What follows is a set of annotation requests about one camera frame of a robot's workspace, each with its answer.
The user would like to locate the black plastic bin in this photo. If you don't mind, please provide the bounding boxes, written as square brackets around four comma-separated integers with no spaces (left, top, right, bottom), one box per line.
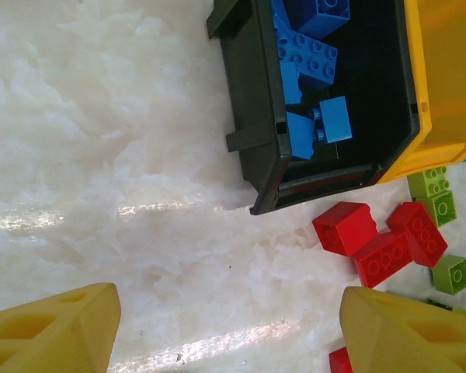
[205,0,430,217]

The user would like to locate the blue two-by-four lego brick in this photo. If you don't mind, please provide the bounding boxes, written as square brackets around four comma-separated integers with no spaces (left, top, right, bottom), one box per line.
[275,30,339,90]

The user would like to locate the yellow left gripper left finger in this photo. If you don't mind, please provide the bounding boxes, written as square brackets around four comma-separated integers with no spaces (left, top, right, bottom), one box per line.
[0,282,122,373]

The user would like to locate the red two-by-four lego brick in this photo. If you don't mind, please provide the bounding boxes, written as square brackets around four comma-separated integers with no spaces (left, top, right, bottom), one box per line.
[352,231,415,289]
[328,347,354,373]
[387,200,449,268]

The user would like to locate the yellow plastic bin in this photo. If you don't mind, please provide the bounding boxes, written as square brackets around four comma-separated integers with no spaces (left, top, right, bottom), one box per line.
[376,0,466,186]

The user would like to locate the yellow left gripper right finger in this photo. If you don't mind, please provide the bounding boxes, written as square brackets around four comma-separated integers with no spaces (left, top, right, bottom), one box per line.
[339,286,466,373]

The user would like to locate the red two-by-two lego brick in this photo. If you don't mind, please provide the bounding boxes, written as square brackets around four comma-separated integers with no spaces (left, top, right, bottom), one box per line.
[311,201,380,257]

